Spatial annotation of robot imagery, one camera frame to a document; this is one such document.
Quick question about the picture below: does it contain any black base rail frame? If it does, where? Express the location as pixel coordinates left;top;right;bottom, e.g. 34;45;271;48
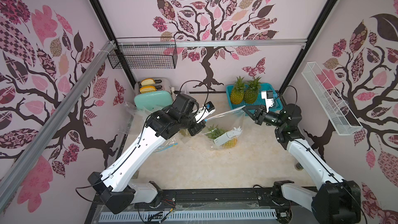
84;186;355;224

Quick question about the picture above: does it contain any aluminium rail wall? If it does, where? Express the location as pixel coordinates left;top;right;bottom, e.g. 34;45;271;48
1;40;117;211
118;39;307;48

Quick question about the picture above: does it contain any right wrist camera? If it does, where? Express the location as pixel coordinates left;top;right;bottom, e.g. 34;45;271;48
261;90;275;112

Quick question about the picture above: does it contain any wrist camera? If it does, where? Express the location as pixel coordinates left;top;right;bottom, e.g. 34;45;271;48
261;90;275;112
195;101;215;123

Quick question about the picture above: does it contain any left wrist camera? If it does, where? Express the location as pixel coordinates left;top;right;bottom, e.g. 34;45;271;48
195;101;215;123

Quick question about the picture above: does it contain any zip bag with blue seal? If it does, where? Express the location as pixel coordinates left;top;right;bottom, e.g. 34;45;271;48
154;138;178;152

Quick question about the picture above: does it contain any mint green toaster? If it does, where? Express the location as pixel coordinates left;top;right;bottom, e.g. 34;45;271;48
134;77;173;111

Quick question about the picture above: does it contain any toast slice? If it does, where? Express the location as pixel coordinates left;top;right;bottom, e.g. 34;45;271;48
141;78;156;87
140;86;157;94

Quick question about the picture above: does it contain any black wire wall basket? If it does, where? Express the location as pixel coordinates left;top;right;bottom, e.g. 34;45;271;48
107;36;178;69

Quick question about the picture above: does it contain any spice jar right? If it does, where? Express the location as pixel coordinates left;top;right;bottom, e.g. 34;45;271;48
294;163;304;171

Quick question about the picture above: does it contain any white wire wall shelf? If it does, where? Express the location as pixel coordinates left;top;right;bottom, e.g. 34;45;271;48
302;62;363;136

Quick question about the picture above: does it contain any clear zip bag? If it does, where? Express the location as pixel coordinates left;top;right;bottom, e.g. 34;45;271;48
119;102;148;135

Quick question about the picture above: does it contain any toast slice rear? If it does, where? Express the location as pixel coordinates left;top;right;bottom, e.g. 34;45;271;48
141;78;156;87

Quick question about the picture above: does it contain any aluminium rail left wall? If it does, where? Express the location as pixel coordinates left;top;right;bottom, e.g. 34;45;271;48
1;40;117;211

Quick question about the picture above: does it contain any white slotted cable duct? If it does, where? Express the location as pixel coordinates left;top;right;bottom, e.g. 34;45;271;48
97;209;277;224

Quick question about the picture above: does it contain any teal plastic basket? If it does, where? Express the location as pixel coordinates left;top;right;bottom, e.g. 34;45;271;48
226;83;283;112

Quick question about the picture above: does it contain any aluminium rail back wall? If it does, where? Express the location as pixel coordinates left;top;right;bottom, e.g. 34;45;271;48
118;39;307;48

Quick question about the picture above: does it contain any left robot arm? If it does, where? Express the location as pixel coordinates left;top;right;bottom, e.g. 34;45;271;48
88;93;215;214

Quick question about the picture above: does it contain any toast slice front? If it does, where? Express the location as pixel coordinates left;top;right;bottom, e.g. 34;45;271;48
140;86;157;94

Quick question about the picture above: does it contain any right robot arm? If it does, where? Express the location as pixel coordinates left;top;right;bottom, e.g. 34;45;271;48
243;91;364;224

